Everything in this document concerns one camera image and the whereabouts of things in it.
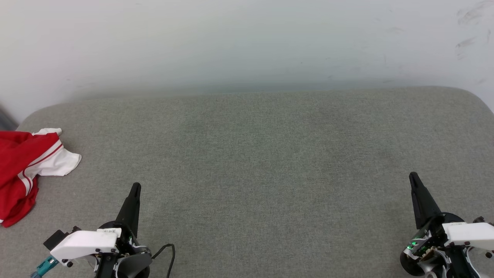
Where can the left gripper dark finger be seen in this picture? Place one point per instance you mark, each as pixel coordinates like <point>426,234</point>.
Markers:
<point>131,208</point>

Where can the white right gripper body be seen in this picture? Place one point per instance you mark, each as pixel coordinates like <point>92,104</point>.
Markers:
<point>467,233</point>

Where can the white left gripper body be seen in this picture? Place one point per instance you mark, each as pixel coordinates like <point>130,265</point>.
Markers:
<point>85,243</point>

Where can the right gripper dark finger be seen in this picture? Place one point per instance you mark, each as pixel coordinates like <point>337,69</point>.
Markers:
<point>422,200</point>

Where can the red white basketball jersey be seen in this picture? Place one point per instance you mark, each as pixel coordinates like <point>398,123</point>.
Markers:
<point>19,162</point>

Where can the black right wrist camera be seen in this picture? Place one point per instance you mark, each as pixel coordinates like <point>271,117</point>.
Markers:
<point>482,221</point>

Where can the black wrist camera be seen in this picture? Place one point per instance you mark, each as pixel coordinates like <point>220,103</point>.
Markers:
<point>482,221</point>
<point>58,237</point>

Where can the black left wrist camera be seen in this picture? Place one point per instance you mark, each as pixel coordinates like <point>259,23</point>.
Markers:
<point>58,237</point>

